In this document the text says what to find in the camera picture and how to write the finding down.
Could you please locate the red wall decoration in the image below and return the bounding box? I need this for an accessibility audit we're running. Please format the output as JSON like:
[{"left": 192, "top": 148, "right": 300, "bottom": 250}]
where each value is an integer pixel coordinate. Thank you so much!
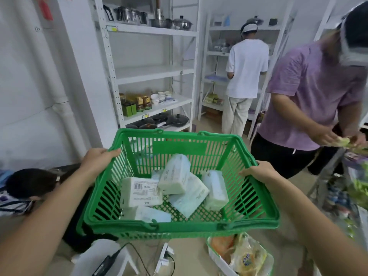
[{"left": 37, "top": 0, "right": 54, "bottom": 21}]

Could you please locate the green plastic shopping basket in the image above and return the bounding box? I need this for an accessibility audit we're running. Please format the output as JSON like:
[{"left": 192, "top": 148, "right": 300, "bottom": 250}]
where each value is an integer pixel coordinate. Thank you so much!
[{"left": 76, "top": 128, "right": 280, "bottom": 241}]

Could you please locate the person's left forearm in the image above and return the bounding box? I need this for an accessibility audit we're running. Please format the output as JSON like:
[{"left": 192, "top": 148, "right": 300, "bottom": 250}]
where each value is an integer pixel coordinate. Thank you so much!
[{"left": 0, "top": 167, "right": 93, "bottom": 276}]

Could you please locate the white tissue pack with barcode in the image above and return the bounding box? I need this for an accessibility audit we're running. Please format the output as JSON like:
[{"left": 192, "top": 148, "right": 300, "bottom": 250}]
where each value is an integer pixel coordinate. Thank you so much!
[{"left": 120, "top": 177, "right": 163, "bottom": 209}]

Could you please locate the white wall pipe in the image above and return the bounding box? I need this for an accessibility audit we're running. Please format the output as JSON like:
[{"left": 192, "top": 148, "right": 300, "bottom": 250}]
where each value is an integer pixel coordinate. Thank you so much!
[{"left": 11, "top": 0, "right": 88, "bottom": 160}]

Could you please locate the patterned bag with strap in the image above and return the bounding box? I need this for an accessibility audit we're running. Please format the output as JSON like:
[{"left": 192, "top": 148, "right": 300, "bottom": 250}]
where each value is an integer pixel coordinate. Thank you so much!
[{"left": 0, "top": 189, "right": 34, "bottom": 218}]

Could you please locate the green lettuce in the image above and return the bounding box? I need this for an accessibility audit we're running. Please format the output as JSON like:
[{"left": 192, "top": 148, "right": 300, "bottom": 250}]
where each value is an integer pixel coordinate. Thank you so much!
[{"left": 334, "top": 136, "right": 368, "bottom": 155}]

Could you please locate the white metal shelf unit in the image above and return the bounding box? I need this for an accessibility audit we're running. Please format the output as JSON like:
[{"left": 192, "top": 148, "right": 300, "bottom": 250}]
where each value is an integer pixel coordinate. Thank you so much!
[
  {"left": 198, "top": 3, "right": 295, "bottom": 140},
  {"left": 91, "top": 0, "right": 201, "bottom": 133}
]

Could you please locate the row of steel cups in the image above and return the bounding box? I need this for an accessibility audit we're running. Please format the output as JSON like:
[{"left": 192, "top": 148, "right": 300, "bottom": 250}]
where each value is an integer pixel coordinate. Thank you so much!
[{"left": 114, "top": 6, "right": 149, "bottom": 25}]

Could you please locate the person's left hand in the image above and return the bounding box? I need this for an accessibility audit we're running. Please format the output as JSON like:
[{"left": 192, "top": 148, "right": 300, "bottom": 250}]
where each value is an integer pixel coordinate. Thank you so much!
[{"left": 81, "top": 148, "right": 122, "bottom": 182}]

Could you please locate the person's right forearm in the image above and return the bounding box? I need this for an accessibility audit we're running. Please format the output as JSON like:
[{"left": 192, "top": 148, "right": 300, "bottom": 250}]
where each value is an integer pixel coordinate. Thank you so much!
[{"left": 266, "top": 175, "right": 368, "bottom": 276}]

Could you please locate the steel bowl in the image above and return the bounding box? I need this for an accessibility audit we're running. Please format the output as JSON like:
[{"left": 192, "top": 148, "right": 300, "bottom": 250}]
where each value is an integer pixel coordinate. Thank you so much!
[{"left": 149, "top": 18, "right": 173, "bottom": 29}]

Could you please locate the grey produce shelf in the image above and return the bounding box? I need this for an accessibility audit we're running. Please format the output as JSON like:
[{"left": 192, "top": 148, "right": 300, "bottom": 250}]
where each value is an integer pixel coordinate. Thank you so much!
[{"left": 306, "top": 146, "right": 368, "bottom": 276}]

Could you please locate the white power strip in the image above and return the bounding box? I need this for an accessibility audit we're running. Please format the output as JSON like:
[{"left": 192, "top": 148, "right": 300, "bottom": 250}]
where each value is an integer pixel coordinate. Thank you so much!
[{"left": 154, "top": 242, "right": 175, "bottom": 274}]

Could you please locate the stack of green boxes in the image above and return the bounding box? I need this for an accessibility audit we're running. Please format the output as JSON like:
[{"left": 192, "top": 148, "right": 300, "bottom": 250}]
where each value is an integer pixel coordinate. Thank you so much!
[{"left": 204, "top": 94, "right": 224, "bottom": 105}]

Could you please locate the black cable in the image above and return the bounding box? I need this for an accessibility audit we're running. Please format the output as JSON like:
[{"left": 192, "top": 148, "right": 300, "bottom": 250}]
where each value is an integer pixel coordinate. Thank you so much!
[{"left": 118, "top": 242, "right": 176, "bottom": 276}]

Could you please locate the bagged green vegetable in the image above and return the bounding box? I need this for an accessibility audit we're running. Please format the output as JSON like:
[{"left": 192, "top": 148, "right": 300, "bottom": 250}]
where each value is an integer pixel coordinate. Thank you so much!
[{"left": 346, "top": 178, "right": 368, "bottom": 211}]

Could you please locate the black power adapter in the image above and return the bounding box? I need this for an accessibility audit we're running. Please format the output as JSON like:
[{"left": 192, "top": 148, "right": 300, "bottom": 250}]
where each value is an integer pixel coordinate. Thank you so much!
[{"left": 92, "top": 249, "right": 122, "bottom": 276}]

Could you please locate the orange snack packet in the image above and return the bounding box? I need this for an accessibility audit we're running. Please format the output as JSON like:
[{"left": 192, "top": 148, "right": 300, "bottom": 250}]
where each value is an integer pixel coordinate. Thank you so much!
[{"left": 210, "top": 235, "right": 236, "bottom": 265}]

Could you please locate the yellow snack packet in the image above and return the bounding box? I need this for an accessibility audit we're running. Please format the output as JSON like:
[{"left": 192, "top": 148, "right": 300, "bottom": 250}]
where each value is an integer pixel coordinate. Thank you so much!
[{"left": 229, "top": 233, "right": 268, "bottom": 275}]

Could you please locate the white plastic basket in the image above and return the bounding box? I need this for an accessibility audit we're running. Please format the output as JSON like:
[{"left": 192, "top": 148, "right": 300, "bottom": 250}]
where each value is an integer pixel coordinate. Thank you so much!
[{"left": 206, "top": 233, "right": 274, "bottom": 276}]

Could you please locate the white plastic stool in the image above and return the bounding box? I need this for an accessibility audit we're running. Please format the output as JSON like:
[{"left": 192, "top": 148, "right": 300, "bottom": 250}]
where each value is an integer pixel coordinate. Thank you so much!
[{"left": 70, "top": 239, "right": 139, "bottom": 276}]

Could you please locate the person's right hand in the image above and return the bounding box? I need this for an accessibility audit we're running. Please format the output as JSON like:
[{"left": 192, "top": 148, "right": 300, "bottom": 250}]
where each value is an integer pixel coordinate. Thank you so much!
[{"left": 238, "top": 160, "right": 281, "bottom": 185}]

